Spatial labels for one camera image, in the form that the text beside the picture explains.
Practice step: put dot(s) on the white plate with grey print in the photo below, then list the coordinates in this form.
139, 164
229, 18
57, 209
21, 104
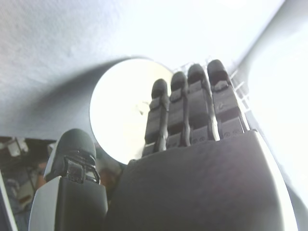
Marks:
115, 108

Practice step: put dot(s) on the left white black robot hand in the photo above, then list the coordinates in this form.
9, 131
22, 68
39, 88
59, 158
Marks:
192, 187

